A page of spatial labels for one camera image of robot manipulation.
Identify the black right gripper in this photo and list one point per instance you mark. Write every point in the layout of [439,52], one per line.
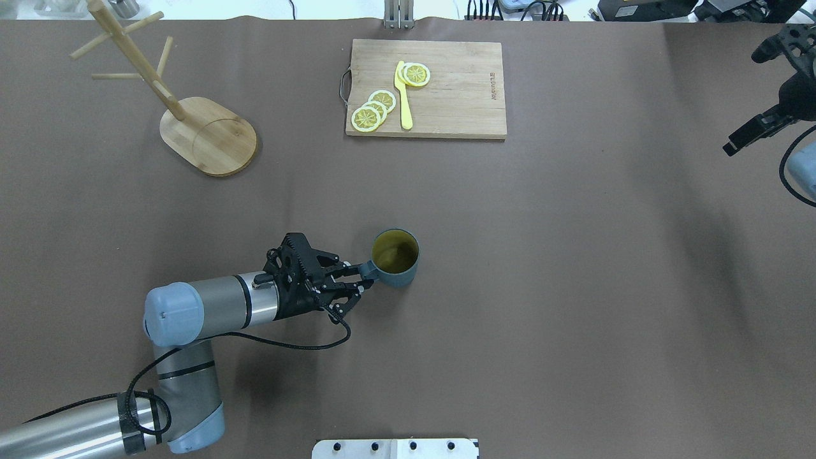
[799,97]

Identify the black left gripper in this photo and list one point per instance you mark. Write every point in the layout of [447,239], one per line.
[288,302]

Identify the blue cup with green inside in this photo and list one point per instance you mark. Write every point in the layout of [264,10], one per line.
[394,259]

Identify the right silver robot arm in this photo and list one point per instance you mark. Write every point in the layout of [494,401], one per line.
[797,169]

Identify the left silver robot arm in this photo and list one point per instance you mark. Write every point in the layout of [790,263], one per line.
[176,399]

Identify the wooden cup storage rack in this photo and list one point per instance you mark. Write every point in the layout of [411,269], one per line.
[209,136]

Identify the small metal cup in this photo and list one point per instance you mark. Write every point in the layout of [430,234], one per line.
[125,8]

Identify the lemon slice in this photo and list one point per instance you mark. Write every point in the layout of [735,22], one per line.
[384,97]
[414,74]
[365,120]
[379,108]

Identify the wooden cutting board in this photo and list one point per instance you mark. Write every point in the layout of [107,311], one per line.
[464,98]

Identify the yellow plastic knife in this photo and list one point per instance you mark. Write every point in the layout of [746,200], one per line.
[406,121]

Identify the black power strip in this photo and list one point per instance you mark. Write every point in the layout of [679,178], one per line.
[537,11]

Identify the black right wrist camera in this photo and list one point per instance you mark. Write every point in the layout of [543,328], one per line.
[796,42]

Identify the white column with base plate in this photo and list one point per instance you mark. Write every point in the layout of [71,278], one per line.
[397,448]

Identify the aluminium frame post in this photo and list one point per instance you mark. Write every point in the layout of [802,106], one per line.
[399,14]

